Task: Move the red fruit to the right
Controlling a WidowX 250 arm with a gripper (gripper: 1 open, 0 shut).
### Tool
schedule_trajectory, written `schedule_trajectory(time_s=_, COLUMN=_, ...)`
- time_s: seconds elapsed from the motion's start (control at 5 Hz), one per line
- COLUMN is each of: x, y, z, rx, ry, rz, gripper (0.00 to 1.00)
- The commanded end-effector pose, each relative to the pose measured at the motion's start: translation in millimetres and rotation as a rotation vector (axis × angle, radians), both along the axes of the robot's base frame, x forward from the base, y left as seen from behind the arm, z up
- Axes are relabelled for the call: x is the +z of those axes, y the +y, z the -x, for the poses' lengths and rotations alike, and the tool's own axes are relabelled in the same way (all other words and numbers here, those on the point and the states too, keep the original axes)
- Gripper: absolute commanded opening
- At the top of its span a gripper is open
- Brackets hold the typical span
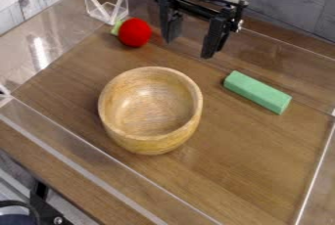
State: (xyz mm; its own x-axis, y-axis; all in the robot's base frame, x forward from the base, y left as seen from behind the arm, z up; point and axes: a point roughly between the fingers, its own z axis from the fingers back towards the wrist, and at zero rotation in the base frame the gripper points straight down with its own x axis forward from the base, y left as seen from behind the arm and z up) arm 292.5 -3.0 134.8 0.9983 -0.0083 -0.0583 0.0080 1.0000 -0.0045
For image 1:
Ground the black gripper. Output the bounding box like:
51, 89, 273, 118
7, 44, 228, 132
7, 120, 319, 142
156, 0, 250, 59

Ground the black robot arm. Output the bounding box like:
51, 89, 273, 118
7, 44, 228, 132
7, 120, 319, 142
156, 0, 250, 59

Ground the red fruit with green stem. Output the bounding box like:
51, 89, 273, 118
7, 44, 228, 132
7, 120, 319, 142
112, 18, 152, 48

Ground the wooden bowl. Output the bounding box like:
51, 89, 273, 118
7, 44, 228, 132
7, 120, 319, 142
98, 67, 203, 155

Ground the green rectangular block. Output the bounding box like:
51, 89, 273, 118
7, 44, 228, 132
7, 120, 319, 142
223, 70, 293, 114

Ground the black table clamp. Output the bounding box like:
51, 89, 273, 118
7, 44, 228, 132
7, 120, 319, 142
0, 180, 77, 225

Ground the clear acrylic tray wall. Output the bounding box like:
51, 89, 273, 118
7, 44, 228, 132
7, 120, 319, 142
0, 0, 335, 225

